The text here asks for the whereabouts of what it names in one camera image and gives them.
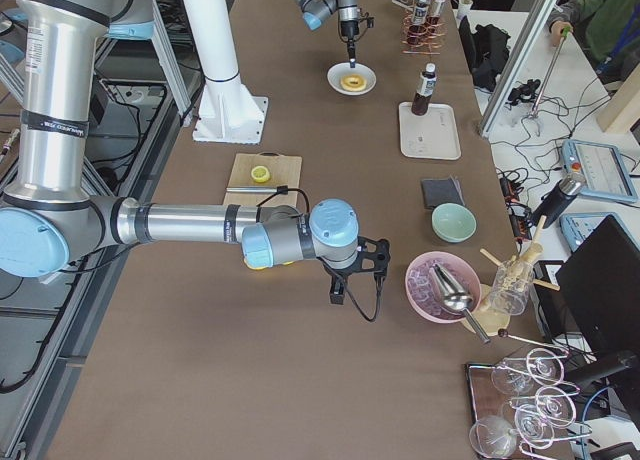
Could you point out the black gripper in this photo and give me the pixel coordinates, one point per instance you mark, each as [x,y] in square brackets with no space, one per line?
[335,273]
[348,29]

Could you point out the white round plate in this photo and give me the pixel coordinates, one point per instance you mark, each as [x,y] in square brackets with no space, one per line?
[336,71]

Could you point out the glazed yellow donut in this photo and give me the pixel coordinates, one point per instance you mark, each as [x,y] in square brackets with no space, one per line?
[353,82]

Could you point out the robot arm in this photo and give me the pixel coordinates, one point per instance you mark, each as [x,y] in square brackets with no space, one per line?
[48,220]
[316,12]

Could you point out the dark tea bottle on tray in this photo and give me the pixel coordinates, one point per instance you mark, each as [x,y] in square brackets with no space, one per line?
[425,90]

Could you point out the cream rabbit tray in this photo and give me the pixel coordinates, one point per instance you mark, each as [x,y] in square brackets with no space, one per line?
[430,136]

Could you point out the clear ice cubes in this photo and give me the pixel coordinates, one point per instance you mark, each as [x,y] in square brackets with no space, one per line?
[422,285]

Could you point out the pink bowl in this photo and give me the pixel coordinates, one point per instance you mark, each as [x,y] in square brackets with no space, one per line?
[420,300]

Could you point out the bottle lying in rack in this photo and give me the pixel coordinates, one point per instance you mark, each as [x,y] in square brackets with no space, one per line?
[417,26]

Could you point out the lower yellow lemon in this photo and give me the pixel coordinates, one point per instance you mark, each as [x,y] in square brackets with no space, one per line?
[254,268]

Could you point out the mint green bowl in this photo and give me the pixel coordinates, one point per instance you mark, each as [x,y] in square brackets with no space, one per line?
[453,223]

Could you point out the steel ice scoop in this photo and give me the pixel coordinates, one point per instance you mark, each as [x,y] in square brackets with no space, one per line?
[457,299]

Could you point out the grey folded cloth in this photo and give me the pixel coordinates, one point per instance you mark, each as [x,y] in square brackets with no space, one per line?
[438,191]

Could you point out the bamboo cutting board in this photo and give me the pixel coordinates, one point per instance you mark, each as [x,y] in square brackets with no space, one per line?
[285,170]

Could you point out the black bag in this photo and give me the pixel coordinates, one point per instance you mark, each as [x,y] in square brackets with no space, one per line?
[485,51]

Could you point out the half lemon slice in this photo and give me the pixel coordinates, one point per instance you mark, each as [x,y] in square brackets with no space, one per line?
[260,174]

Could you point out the wooden cup stand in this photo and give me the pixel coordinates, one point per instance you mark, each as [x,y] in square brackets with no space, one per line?
[494,321]

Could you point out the steel cylinder muddler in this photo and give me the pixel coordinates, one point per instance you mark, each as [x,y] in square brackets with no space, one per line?
[256,190]

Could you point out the black thermos bottle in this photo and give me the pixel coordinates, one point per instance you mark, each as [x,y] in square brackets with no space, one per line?
[558,199]

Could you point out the wine glass upper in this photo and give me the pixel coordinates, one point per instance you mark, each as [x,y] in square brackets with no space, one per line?
[523,373]

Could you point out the wine glass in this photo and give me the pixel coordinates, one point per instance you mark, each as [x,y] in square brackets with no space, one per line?
[523,373]
[533,428]
[493,437]
[551,403]

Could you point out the wine glass near left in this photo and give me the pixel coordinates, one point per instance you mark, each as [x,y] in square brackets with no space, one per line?
[493,437]

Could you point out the metal grabber tool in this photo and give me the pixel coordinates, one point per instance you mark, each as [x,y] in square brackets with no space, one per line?
[533,115]

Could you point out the black laptop monitor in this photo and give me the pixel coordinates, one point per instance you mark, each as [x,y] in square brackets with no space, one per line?
[600,285]

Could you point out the wine glass lower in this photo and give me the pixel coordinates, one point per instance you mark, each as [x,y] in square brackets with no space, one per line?
[533,428]

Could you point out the wine glass middle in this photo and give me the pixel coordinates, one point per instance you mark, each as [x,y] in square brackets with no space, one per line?
[551,403]

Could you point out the blue teach pendant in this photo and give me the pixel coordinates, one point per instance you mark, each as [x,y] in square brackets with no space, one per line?
[603,169]

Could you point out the person in green jacket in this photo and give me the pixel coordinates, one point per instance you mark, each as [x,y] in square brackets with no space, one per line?
[607,30]

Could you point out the copper wire bottle rack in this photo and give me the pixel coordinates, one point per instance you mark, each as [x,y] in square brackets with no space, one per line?
[430,45]

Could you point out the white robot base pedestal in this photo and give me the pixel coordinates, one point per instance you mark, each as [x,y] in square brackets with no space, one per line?
[228,112]

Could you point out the aluminium frame post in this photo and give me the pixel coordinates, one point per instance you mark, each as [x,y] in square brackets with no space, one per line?
[533,26]

